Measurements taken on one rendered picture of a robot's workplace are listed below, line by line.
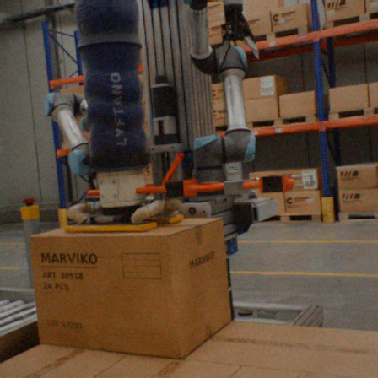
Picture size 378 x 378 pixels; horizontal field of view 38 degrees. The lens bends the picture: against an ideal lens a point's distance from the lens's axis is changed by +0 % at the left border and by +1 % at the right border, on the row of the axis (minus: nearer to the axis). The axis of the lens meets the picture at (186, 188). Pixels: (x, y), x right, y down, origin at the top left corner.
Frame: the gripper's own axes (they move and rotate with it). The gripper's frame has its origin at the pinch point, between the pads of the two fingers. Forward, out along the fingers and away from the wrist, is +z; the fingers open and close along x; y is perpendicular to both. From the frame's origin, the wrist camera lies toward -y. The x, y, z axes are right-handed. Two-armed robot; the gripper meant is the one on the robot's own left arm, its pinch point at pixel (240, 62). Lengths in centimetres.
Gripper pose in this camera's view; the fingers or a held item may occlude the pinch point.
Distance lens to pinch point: 211.7
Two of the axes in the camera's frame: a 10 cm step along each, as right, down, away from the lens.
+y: -4.6, 0.8, -8.9
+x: 8.9, -0.5, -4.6
